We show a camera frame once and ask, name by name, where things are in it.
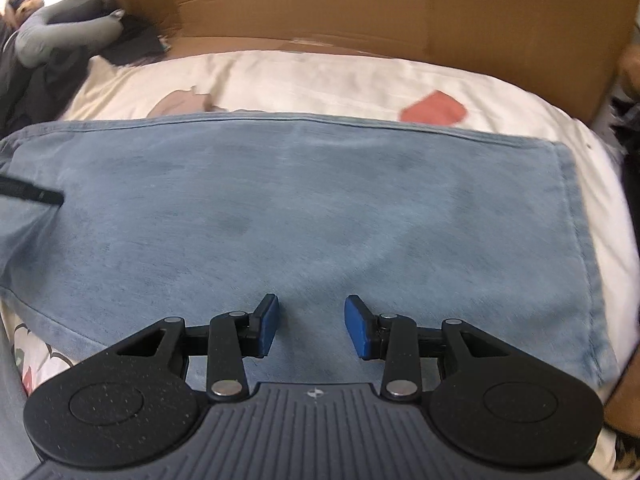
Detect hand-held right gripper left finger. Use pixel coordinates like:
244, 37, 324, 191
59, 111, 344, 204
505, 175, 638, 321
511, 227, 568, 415
115, 294, 281, 402

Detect blue denim pants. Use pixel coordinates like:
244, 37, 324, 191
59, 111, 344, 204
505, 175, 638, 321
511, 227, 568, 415
0, 112, 618, 391

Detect grey neck pillow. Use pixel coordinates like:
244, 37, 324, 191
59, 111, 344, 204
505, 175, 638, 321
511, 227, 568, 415
14, 0, 126, 68

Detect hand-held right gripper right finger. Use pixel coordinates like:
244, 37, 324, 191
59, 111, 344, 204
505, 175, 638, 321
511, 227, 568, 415
345, 295, 511, 402

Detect black garment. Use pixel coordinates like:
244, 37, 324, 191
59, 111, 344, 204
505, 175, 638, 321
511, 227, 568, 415
0, 15, 171, 131

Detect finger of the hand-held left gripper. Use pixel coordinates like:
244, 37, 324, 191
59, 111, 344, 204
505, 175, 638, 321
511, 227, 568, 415
0, 175, 65, 207

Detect cream bear print blanket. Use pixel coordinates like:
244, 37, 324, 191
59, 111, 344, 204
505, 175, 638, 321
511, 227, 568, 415
0, 50, 640, 480

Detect brown cardboard sheet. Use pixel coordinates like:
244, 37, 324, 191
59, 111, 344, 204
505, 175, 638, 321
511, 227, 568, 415
97, 0, 636, 123

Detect brown teddy bear toy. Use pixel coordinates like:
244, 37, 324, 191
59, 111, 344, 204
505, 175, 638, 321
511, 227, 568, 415
7, 0, 43, 26

